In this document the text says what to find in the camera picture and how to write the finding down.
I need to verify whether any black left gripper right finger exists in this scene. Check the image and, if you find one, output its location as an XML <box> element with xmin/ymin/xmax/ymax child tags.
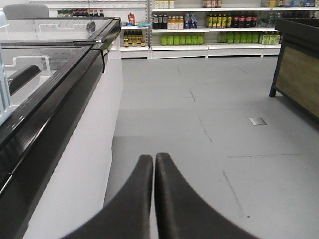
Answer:
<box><xmin>155</xmin><ymin>152</ymin><xmax>254</xmax><ymax>239</ymax></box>

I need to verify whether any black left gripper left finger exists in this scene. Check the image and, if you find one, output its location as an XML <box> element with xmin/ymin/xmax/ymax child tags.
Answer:
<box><xmin>64</xmin><ymin>154</ymin><xmax>153</xmax><ymax>239</ymax></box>

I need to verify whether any silver floor socket plate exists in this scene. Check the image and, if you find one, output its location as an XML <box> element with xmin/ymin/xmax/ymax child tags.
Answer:
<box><xmin>248</xmin><ymin>118</ymin><xmax>267</xmax><ymax>126</ymax></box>

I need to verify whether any near chest freezer black rim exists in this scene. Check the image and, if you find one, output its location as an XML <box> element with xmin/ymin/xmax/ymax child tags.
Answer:
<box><xmin>0</xmin><ymin>43</ymin><xmax>105</xmax><ymax>239</ymax></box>

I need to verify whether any green drink bottles row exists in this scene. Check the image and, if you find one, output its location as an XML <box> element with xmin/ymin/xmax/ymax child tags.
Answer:
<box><xmin>160</xmin><ymin>34</ymin><xmax>204</xmax><ymax>46</ymax></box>

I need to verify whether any white supermarket shelf unit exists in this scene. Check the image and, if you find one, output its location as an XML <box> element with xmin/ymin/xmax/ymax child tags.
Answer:
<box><xmin>43</xmin><ymin>0</ymin><xmax>319</xmax><ymax>59</ymax></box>

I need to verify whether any grey chair back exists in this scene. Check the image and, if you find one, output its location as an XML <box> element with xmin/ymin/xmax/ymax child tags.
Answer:
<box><xmin>3</xmin><ymin>3</ymin><xmax>49</xmax><ymax>19</ymax></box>

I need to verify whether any wooden display stand black frame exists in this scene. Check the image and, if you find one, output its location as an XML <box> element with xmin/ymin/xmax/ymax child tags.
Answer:
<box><xmin>269</xmin><ymin>18</ymin><xmax>319</xmax><ymax>121</ymax></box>

